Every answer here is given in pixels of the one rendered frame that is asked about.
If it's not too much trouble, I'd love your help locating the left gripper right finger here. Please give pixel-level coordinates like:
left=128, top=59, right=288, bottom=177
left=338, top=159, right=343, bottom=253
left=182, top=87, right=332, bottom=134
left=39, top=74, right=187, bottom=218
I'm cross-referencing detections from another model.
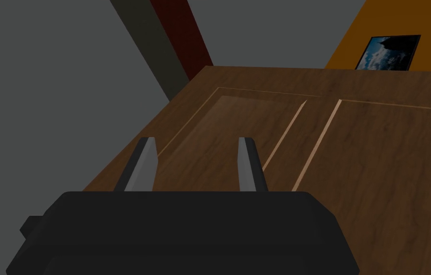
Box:
left=238, top=137, right=269, bottom=192

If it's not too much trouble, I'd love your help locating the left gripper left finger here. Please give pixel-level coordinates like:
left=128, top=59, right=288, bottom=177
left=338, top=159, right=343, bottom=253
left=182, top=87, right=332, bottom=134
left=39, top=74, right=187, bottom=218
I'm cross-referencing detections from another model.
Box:
left=114, top=136, right=159, bottom=192

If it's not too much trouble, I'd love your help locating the brown wooden panelled door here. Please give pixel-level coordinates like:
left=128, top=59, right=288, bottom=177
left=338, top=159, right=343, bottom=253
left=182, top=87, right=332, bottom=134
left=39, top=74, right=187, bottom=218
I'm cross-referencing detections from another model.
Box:
left=82, top=65, right=431, bottom=275

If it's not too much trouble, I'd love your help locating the blue sky picture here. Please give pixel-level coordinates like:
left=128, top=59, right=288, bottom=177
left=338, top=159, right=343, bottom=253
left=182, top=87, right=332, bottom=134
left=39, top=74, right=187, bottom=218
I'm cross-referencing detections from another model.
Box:
left=354, top=34, right=422, bottom=72

